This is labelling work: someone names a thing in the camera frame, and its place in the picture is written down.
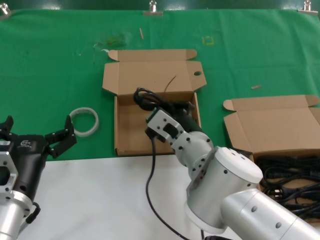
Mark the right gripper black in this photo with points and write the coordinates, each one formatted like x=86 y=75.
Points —
x=191 y=123

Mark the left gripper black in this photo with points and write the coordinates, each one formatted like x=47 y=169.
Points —
x=27 y=160

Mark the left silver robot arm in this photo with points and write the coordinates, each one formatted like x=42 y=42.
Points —
x=10 y=217

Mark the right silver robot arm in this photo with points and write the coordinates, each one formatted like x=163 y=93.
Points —
x=225 y=170

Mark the cardboard box with round hole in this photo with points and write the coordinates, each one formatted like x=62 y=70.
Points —
x=130 y=135

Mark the open brown cardboard box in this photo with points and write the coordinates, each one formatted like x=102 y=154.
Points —
x=275 y=125

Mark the green table cloth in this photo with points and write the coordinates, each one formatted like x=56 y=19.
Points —
x=50 y=75

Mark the translucent white tape roll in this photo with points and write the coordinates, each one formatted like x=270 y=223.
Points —
x=97 y=122

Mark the small wooden chip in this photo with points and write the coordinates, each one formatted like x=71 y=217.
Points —
x=256 y=87

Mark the thin wooden stick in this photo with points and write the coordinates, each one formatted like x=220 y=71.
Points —
x=141 y=33

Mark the white plastic scrap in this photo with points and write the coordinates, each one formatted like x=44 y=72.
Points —
x=105 y=50

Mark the right wrist silver camera mount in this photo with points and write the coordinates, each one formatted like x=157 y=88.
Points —
x=162 y=120

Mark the wrist silver camera mount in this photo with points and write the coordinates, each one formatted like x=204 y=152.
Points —
x=7 y=160
x=162 y=120

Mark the left wrist silver camera mount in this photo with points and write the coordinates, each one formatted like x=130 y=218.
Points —
x=7 y=160

